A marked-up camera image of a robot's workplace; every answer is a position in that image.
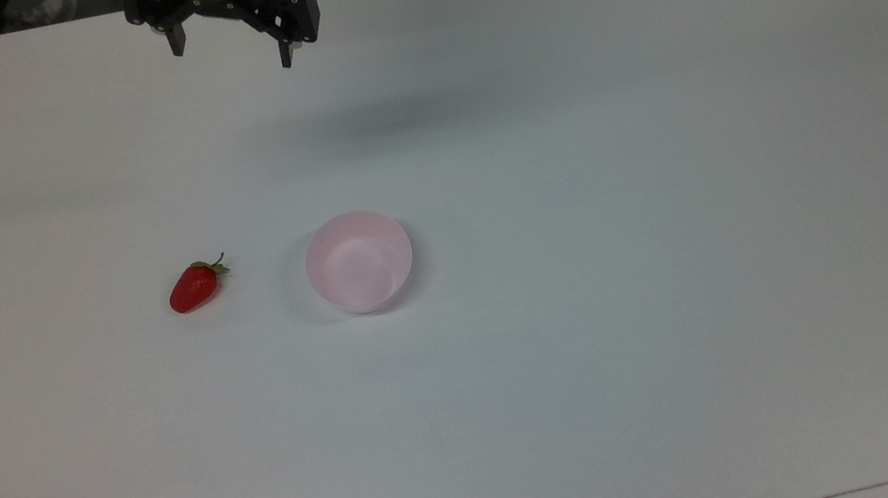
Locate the black Franka gripper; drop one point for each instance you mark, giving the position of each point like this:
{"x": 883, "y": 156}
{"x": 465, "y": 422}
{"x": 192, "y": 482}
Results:
{"x": 231, "y": 0}

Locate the red toy strawberry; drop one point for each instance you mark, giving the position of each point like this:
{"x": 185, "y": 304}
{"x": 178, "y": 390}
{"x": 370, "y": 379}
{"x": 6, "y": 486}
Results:
{"x": 192, "y": 289}

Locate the pink plastic bowl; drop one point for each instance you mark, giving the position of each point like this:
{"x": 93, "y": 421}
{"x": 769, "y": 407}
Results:
{"x": 359, "y": 263}

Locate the grey shoe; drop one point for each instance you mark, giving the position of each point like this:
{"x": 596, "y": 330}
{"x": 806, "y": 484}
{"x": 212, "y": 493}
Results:
{"x": 43, "y": 11}

